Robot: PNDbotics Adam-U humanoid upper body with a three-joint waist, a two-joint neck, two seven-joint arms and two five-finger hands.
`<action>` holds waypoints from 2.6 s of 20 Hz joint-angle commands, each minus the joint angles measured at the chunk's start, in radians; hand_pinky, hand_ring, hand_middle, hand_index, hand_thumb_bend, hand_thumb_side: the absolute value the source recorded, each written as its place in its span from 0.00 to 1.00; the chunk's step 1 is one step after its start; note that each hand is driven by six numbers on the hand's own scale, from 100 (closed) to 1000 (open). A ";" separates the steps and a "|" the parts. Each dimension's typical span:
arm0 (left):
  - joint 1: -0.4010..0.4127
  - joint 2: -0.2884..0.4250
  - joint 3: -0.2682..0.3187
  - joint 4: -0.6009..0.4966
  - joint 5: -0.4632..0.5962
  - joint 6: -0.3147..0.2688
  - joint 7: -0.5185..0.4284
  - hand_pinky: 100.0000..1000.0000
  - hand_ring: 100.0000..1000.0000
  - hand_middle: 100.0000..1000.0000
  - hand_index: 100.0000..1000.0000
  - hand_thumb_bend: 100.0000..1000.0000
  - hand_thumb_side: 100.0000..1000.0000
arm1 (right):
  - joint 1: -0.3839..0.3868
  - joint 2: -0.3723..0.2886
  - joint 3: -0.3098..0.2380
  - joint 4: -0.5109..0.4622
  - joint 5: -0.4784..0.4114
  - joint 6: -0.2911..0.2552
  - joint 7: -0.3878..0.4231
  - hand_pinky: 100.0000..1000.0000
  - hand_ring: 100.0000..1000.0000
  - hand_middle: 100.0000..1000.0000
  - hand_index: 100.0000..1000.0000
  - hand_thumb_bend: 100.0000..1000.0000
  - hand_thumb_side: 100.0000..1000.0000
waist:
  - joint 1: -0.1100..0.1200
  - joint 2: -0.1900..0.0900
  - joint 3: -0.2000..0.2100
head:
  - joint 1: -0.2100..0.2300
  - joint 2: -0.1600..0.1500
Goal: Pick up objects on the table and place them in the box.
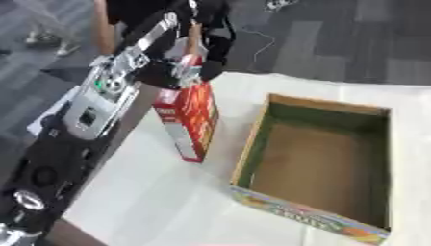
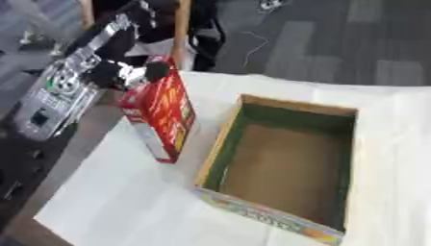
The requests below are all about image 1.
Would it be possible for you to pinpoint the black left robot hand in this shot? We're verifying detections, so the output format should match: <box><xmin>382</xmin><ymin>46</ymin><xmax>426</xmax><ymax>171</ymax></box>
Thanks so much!
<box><xmin>117</xmin><ymin>10</ymin><xmax>228</xmax><ymax>90</ymax></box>

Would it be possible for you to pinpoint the red cereal box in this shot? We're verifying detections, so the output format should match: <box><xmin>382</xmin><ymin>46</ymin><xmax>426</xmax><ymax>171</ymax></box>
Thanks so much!
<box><xmin>151</xmin><ymin>53</ymin><xmax>222</xmax><ymax>164</ymax></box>

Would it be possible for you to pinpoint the open tan cardboard box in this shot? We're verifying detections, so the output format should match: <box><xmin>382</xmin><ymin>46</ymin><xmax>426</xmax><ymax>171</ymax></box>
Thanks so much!
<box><xmin>227</xmin><ymin>92</ymin><xmax>394</xmax><ymax>246</ymax></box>

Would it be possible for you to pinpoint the person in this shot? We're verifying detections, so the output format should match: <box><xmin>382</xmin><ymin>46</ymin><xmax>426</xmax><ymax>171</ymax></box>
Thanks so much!
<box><xmin>90</xmin><ymin>0</ymin><xmax>238</xmax><ymax>82</ymax></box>

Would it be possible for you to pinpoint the pale chair base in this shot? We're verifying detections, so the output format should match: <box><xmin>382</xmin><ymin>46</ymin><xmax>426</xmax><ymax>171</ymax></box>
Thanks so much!
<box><xmin>21</xmin><ymin>29</ymin><xmax>83</xmax><ymax>58</ymax></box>

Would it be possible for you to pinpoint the white floor cable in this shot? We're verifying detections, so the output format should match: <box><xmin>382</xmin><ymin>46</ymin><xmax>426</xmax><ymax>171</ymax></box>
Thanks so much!
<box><xmin>241</xmin><ymin>26</ymin><xmax>280</xmax><ymax>72</ymax></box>

